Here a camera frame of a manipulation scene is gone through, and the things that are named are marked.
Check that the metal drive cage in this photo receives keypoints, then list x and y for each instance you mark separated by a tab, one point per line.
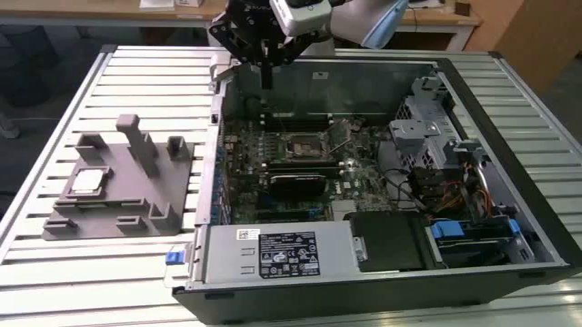
418	129

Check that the wooden cabinet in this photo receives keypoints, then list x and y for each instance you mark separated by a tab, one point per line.
537	41

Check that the silver CPU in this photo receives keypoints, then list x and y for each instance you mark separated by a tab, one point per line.
88	180

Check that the metal locking lever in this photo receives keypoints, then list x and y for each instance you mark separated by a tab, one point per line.
339	144

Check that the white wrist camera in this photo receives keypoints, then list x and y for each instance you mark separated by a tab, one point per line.
304	17

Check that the wooden desk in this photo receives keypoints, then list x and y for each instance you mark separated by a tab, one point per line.
113	13

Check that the blue disk carrier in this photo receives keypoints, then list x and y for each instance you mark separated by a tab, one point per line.
447	230

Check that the green motherboard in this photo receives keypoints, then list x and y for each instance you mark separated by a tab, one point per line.
363	170

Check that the black PC case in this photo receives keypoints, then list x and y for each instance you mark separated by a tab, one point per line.
318	306

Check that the CPU socket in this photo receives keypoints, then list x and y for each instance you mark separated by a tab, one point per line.
304	144

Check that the black graphics card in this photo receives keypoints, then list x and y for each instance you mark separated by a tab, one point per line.
295	185

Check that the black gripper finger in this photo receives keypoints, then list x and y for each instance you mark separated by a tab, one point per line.
295	47
227	34

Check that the grey power supply unit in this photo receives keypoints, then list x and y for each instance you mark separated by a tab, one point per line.
218	252

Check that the black mesh bin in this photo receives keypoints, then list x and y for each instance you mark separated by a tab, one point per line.
27	68

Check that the small brown box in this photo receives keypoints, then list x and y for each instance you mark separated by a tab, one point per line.
462	8

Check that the grey parts rack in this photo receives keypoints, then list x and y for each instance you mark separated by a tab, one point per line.
131	190

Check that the white box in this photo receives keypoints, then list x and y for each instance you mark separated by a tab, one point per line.
156	4
188	2

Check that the green RAM stick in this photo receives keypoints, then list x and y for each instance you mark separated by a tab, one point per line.
97	204

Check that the silver chipset heatsink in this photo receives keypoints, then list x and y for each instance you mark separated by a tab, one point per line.
343	208

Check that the blue case latch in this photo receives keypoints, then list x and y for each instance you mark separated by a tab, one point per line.
175	257

